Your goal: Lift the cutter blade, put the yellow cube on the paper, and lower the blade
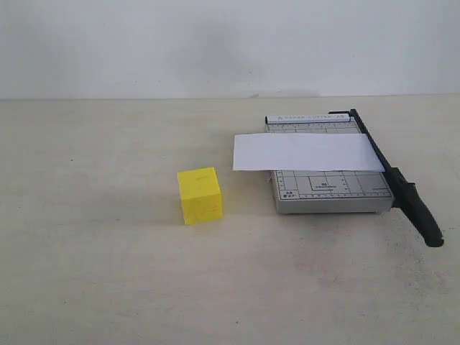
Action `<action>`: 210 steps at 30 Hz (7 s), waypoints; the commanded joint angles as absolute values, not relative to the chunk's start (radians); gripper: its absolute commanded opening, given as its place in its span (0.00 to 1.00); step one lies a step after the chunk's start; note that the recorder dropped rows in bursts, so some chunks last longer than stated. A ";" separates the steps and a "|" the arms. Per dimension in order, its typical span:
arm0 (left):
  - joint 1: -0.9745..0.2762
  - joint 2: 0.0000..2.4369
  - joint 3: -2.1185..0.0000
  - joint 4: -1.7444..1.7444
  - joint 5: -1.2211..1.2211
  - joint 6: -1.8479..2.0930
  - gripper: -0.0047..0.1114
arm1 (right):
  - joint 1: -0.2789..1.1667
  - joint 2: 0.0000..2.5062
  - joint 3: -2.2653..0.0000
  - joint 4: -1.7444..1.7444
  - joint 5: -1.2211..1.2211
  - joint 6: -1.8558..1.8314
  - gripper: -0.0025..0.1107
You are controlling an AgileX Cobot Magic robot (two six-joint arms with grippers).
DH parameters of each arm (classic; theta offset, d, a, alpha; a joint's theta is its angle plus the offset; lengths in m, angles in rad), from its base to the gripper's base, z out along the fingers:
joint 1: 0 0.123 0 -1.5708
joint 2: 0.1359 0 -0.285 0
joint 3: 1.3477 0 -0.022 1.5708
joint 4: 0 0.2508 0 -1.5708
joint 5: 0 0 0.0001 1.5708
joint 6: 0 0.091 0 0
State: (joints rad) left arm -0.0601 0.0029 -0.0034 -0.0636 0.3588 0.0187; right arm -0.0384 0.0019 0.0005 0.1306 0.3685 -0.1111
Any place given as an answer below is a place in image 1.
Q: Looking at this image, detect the black cutter blade arm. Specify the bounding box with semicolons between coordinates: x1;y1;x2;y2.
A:
329;109;444;248

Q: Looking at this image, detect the grey paper cutter base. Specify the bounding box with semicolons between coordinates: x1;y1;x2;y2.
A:
265;111;393;214

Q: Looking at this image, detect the yellow foam cube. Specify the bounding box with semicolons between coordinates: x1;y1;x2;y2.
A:
178;167;224;225

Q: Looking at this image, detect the white paper sheet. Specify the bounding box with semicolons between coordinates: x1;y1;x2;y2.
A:
233;133;385;172

